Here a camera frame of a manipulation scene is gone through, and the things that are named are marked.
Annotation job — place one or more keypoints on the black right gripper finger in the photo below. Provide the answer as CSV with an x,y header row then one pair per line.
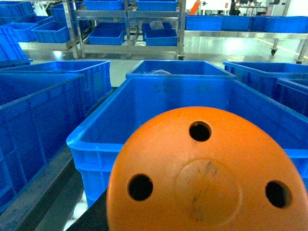
x,y
94,219

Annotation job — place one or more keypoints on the orange 4680 cylinder cap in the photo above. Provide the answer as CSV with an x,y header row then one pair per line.
x,y
204,169

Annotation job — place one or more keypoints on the blue bin left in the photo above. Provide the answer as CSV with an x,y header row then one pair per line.
x,y
37,113

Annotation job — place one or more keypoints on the blue bin behind target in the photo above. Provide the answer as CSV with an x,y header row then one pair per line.
x,y
177,68

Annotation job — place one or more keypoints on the far stainless steel rack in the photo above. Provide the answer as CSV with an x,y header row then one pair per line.
x,y
133,18

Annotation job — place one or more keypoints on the blue bin right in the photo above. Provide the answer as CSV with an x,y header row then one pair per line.
x,y
262,76

